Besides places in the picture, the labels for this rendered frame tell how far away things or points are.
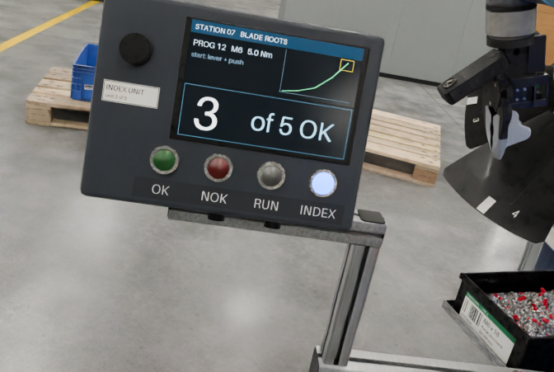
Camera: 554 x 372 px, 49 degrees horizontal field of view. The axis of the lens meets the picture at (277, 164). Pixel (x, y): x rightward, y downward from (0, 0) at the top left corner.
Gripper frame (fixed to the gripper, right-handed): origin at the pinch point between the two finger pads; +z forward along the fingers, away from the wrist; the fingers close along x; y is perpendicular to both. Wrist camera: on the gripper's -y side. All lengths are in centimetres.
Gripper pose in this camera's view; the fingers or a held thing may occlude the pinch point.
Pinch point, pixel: (494, 152)
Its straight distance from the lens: 111.4
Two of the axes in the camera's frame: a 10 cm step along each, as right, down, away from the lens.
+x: -0.5, -3.9, 9.2
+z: 1.2, 9.1, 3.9
